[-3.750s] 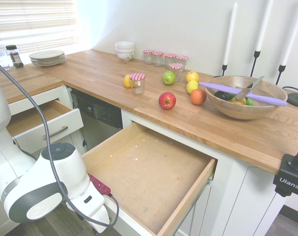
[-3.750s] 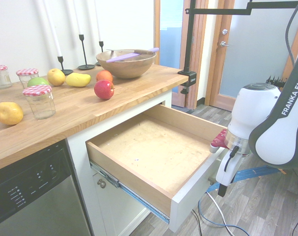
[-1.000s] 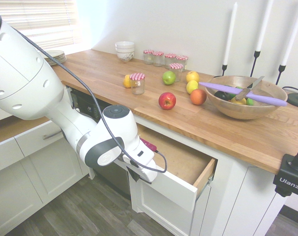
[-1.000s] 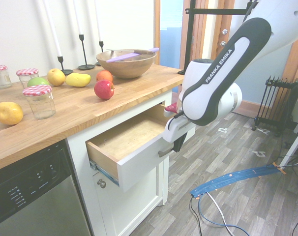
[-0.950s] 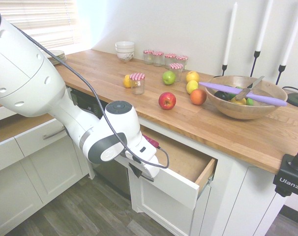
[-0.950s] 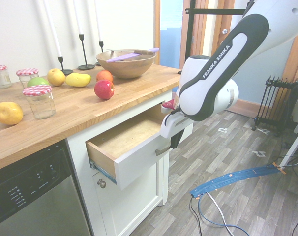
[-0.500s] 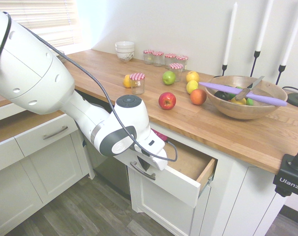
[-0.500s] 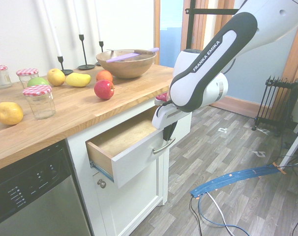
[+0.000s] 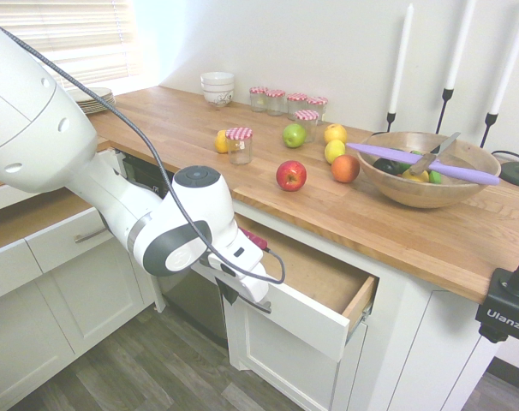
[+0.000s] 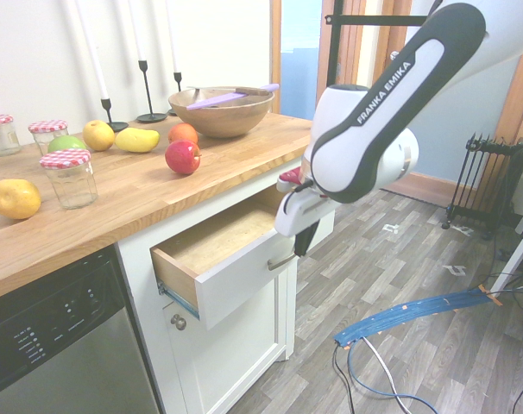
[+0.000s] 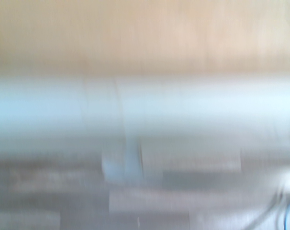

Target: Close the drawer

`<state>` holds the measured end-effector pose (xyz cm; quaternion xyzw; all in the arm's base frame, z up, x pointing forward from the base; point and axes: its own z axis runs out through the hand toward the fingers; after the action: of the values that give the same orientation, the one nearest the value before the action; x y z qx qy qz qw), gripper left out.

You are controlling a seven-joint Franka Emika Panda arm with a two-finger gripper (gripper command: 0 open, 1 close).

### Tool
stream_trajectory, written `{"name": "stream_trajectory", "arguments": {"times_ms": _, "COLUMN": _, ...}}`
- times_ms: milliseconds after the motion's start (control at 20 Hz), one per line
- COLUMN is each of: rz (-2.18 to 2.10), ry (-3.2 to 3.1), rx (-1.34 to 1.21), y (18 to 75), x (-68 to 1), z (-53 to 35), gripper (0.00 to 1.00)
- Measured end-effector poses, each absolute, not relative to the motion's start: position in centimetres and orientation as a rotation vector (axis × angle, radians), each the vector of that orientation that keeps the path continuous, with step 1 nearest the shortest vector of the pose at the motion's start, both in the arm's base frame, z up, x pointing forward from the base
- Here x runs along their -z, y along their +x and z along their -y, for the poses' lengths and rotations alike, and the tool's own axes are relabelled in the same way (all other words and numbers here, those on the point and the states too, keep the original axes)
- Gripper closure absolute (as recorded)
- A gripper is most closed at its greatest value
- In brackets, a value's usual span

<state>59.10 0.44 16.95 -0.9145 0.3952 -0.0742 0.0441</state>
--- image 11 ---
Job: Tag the white wooden drawer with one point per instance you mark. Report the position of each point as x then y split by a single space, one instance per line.
145 72

